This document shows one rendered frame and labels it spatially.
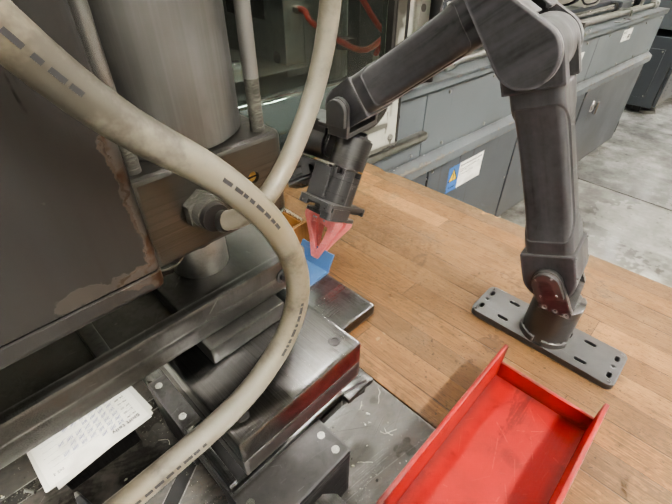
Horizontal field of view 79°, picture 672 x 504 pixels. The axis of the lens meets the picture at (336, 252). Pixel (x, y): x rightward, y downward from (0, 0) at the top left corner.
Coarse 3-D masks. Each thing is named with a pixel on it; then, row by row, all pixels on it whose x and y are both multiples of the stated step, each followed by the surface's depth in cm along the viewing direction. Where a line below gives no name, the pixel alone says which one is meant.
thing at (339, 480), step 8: (160, 408) 44; (168, 416) 42; (168, 424) 46; (176, 432) 44; (344, 464) 38; (336, 472) 38; (344, 472) 39; (216, 480) 37; (328, 480) 37; (336, 480) 39; (344, 480) 40; (320, 488) 36; (328, 488) 38; (336, 488) 40; (344, 488) 42; (312, 496) 36; (320, 496) 37
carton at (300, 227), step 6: (288, 210) 79; (288, 216) 79; (294, 216) 78; (294, 222) 78; (300, 222) 77; (306, 222) 70; (294, 228) 68; (300, 228) 70; (306, 228) 71; (300, 234) 70; (306, 234) 72; (300, 240) 71
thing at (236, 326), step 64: (192, 256) 26; (256, 256) 29; (128, 320) 25; (192, 320) 24; (256, 320) 27; (320, 320) 29; (0, 384) 22; (64, 384) 20; (128, 384) 23; (192, 384) 25; (320, 384) 26; (0, 448) 19; (256, 448) 24
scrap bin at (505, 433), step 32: (480, 384) 47; (512, 384) 52; (448, 416) 43; (480, 416) 49; (512, 416) 49; (544, 416) 49; (576, 416) 47; (448, 448) 46; (480, 448) 46; (512, 448) 46; (544, 448) 46; (576, 448) 45; (416, 480) 43; (448, 480) 43; (480, 480) 43; (512, 480) 43; (544, 480) 43
